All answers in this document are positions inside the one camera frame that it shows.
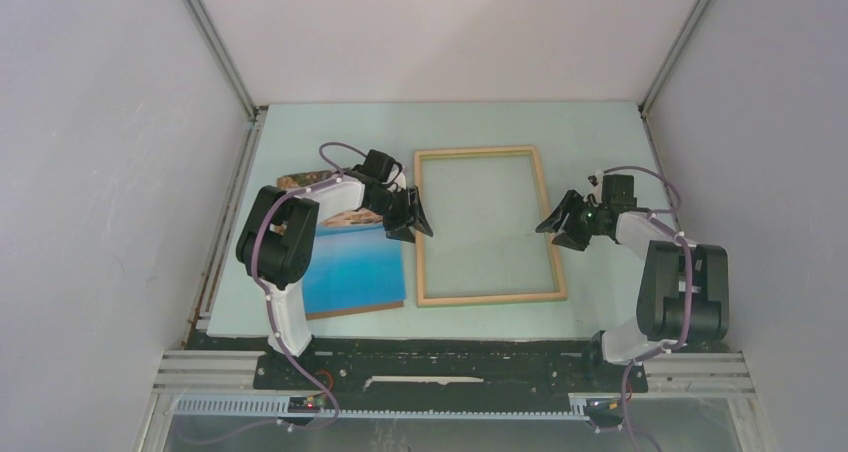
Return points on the right aluminium corner post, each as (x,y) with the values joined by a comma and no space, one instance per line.
(679,45)

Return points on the landscape photo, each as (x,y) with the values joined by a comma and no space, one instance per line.
(353,267)

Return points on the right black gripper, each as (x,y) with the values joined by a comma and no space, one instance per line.
(552,222)

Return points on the aluminium corner post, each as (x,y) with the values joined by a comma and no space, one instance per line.
(214,41)
(679,45)

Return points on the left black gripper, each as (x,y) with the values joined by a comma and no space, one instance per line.
(415,211)

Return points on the wooden picture frame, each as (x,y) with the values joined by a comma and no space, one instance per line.
(484,205)

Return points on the white cable duct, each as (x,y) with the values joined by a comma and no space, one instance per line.
(280,407)

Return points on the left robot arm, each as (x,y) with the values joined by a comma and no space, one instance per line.
(277,239)

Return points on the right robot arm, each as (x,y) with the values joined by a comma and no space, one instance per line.
(683,295)

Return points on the left aluminium corner post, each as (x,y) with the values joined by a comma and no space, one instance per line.
(214,41)

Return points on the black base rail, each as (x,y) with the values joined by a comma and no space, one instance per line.
(449,375)

